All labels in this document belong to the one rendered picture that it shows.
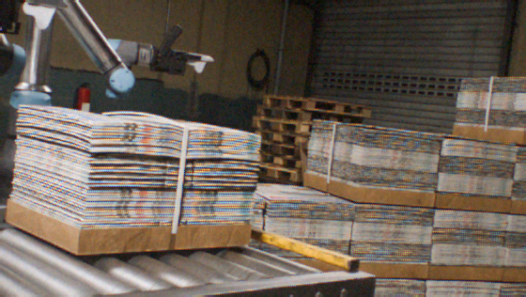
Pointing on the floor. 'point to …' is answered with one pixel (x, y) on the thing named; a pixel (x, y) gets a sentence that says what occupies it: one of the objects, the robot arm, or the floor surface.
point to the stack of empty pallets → (289, 176)
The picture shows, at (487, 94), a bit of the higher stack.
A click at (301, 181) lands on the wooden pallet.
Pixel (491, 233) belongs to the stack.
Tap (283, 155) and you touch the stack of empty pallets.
